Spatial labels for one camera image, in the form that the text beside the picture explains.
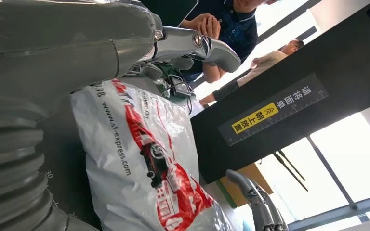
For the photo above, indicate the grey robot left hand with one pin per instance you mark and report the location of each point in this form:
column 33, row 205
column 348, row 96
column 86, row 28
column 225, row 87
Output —
column 60, row 38

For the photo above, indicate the white courier bag red print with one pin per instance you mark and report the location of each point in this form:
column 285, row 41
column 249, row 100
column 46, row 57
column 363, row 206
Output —
column 124, row 178

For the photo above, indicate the brown cardboard box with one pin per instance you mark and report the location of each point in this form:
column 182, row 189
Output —
column 255, row 181

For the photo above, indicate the yellow and grey ruler label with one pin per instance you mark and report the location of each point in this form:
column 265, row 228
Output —
column 268, row 111

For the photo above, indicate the grey laptop power adapter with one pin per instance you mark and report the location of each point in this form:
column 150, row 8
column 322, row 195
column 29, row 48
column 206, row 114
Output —
column 180, row 89

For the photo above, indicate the person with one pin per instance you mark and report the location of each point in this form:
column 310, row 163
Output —
column 236, row 28
column 261, row 65

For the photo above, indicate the black scanner column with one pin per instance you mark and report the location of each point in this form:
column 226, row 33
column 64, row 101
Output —
column 331, row 57

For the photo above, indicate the dark window frame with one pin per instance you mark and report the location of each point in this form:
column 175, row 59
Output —
column 331, row 173

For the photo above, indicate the black scanner base plate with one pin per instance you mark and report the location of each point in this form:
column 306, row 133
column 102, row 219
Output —
column 63, row 178

